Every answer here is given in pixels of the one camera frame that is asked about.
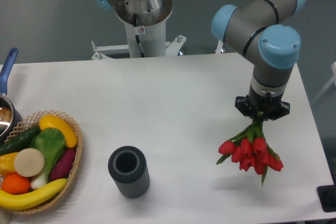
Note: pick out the green bok choy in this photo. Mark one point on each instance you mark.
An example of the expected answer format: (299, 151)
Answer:
(51, 143)

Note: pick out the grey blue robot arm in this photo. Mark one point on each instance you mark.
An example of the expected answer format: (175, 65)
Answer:
(256, 33)

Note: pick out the woven wicker basket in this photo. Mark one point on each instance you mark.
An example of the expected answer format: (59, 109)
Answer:
(33, 120)

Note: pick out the yellow banana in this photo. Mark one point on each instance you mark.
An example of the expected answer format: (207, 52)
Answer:
(33, 198)

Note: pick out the purple sweet potato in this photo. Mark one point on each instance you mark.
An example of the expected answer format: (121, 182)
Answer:
(64, 165)

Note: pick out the dark grey ribbed vase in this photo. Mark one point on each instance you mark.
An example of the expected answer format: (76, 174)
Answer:
(128, 168)

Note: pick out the black device at edge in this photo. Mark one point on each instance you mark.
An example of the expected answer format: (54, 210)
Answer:
(327, 197)

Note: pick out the yellow bell pepper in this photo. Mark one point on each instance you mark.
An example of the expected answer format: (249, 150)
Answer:
(7, 164)

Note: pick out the red tulip bouquet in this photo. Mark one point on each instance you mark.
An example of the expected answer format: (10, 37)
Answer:
(250, 149)

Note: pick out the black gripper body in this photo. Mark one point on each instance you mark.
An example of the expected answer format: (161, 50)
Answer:
(264, 106)

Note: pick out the beige round disc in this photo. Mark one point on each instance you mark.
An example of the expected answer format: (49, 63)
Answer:
(29, 162)

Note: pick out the green cucumber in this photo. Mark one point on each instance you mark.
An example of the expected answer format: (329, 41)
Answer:
(20, 141)

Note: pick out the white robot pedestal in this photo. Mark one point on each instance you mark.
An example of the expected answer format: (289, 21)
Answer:
(145, 27)

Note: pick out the orange fruit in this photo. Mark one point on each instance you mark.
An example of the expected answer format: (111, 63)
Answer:
(15, 184)

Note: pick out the blue handled saucepan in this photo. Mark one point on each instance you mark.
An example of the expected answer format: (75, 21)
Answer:
(9, 115)

